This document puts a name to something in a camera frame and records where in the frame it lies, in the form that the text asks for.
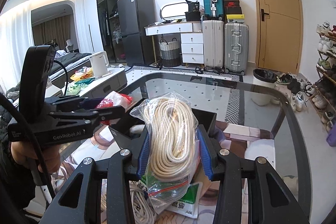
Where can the red white packet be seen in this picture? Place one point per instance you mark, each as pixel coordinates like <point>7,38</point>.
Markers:
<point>119,102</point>

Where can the stacked shoe boxes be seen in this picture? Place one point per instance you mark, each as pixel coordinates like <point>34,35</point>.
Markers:
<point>233,11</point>

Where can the silver suitcase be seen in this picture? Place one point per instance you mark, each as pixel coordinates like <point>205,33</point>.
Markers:
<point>236,44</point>

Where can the black handbag on desk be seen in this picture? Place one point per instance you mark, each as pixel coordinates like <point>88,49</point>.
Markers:
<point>193,13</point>

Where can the grey side cabinet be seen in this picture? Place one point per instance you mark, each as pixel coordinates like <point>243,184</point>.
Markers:
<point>115,80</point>

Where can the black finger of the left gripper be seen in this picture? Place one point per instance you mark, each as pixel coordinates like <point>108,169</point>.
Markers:
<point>106,114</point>

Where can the white foam block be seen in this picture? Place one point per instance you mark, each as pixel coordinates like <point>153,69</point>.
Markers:
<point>136,129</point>

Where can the anime print table mat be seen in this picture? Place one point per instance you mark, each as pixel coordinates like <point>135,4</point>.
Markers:
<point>79,199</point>

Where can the white electric kettle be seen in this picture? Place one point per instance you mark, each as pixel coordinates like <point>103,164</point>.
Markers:
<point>99,63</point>

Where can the black storage box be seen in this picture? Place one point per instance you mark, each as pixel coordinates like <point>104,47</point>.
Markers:
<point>170,121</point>

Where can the person's left hand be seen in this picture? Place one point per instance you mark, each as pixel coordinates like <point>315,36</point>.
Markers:
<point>22,151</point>

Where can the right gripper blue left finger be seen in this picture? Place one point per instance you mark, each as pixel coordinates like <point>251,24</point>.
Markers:
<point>143,156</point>

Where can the yellow wooden door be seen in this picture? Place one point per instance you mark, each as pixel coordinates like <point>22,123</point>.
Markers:
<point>279,35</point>

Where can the wooden shoe rack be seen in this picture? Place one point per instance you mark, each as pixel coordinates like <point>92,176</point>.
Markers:
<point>324,98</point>

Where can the purple bag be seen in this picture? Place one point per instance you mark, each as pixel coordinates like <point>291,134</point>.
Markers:
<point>331,129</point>

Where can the white trash bin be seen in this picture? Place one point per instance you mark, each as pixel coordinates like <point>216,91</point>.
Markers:
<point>264,78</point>

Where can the oval mirror frame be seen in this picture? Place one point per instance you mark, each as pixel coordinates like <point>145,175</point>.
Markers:
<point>174,11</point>

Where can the dark glass wardrobe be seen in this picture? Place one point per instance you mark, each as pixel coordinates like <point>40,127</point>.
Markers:
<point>109,23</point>

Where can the adidas white laces bag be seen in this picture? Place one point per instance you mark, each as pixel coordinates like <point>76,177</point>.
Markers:
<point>142,209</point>

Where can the green white snack packet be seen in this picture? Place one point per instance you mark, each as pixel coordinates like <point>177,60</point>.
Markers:
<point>188,204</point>

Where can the black refrigerator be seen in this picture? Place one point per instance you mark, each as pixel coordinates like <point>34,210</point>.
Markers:
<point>134,17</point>

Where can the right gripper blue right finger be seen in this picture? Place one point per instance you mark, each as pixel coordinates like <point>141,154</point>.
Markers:
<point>206,157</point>

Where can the white suitcase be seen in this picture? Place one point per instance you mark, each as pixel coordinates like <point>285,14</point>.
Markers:
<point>213,43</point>

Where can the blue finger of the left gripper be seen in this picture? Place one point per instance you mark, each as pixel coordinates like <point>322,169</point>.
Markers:
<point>90,102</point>

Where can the white drawer desk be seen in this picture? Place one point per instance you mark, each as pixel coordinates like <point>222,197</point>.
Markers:
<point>190,37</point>

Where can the woven laundry basket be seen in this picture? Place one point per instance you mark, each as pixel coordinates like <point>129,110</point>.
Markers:
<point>170,52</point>

